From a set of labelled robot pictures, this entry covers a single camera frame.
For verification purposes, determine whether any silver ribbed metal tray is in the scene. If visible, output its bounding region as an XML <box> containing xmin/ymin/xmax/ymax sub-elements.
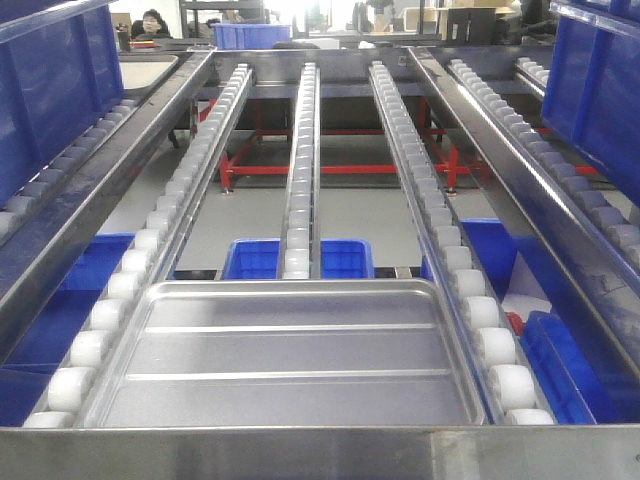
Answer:
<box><xmin>78</xmin><ymin>279</ymin><xmax>486</xmax><ymax>428</ymax></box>

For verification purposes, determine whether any grey tray far left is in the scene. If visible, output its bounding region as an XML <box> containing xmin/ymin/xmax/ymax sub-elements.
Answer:
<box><xmin>119</xmin><ymin>55</ymin><xmax>179</xmax><ymax>92</ymax></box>

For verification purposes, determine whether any middle white roller track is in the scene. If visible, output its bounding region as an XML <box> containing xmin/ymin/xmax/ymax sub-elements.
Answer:
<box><xmin>277</xmin><ymin>62</ymin><xmax>321</xmax><ymax>280</ymax></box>

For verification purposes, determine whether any white roller track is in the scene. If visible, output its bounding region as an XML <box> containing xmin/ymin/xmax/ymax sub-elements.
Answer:
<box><xmin>277</xmin><ymin>62</ymin><xmax>321</xmax><ymax>280</ymax></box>
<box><xmin>369</xmin><ymin>61</ymin><xmax>556</xmax><ymax>425</ymax></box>
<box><xmin>23</xmin><ymin>63</ymin><xmax>253</xmax><ymax>429</ymax></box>

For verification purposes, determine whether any blue crate below middle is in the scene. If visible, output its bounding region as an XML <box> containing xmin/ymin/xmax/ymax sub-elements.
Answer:
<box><xmin>221</xmin><ymin>238</ymin><xmax>375</xmax><ymax>280</ymax></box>

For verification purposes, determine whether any right white roller track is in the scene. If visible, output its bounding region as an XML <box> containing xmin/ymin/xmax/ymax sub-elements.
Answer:
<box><xmin>369</xmin><ymin>61</ymin><xmax>556</xmax><ymax>425</ymax></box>

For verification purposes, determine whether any blue crate in background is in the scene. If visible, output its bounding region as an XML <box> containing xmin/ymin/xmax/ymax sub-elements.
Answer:
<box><xmin>213</xmin><ymin>23</ymin><xmax>291</xmax><ymax>50</ymax></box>

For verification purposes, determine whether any seated person in background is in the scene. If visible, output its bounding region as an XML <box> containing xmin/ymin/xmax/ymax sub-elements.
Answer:
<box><xmin>131</xmin><ymin>9</ymin><xmax>171</xmax><ymax>41</ymax></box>

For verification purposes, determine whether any blue crate lower right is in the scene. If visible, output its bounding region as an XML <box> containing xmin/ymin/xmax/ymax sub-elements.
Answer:
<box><xmin>462</xmin><ymin>218</ymin><xmax>639</xmax><ymax>424</ymax></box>

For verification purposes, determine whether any left white roller track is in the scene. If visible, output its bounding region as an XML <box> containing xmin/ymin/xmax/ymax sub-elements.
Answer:
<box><xmin>23</xmin><ymin>63</ymin><xmax>253</xmax><ymax>429</ymax></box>

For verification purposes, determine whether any far right roller track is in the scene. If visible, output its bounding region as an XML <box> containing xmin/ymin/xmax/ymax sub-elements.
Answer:
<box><xmin>448</xmin><ymin>58</ymin><xmax>639</xmax><ymax>269</ymax></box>

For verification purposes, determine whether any blue bin upper right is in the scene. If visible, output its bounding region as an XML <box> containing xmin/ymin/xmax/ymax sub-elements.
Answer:
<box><xmin>542</xmin><ymin>1</ymin><xmax>639</xmax><ymax>204</ymax></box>

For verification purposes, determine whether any blue bin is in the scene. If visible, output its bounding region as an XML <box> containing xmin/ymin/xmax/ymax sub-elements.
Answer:
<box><xmin>1</xmin><ymin>1</ymin><xmax>124</xmax><ymax>201</ymax></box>
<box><xmin>542</xmin><ymin>1</ymin><xmax>639</xmax><ymax>204</ymax></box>

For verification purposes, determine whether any far left roller track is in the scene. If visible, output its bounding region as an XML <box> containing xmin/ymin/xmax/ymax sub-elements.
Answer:
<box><xmin>1</xmin><ymin>99</ymin><xmax>137</xmax><ymax>245</ymax></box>

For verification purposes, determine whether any blue bin upper left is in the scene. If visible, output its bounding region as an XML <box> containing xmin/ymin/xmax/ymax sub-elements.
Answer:
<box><xmin>1</xmin><ymin>1</ymin><xmax>124</xmax><ymax>201</ymax></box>

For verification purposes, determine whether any blue crate lower left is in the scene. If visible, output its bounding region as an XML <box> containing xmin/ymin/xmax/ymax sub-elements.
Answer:
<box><xmin>1</xmin><ymin>232</ymin><xmax>134</xmax><ymax>427</ymax></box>

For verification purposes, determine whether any red metal floor frame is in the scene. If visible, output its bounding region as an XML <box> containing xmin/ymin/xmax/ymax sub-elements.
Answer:
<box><xmin>218</xmin><ymin>97</ymin><xmax>601</xmax><ymax>193</ymax></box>

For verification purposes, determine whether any left steel divider rail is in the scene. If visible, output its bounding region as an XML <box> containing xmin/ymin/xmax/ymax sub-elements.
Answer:
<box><xmin>1</xmin><ymin>50</ymin><xmax>214</xmax><ymax>357</ymax></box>

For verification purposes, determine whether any steel divider rail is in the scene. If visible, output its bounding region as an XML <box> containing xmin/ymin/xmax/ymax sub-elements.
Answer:
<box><xmin>408</xmin><ymin>47</ymin><xmax>639</xmax><ymax>359</ymax></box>
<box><xmin>1</xmin><ymin>50</ymin><xmax>214</xmax><ymax>357</ymax></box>

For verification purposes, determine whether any right steel divider rail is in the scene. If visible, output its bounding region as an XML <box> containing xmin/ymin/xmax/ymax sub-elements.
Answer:
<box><xmin>408</xmin><ymin>47</ymin><xmax>639</xmax><ymax>359</ymax></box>

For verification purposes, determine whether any steel front shelf rail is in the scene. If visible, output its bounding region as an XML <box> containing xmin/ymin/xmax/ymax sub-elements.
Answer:
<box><xmin>1</xmin><ymin>425</ymin><xmax>639</xmax><ymax>479</ymax></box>

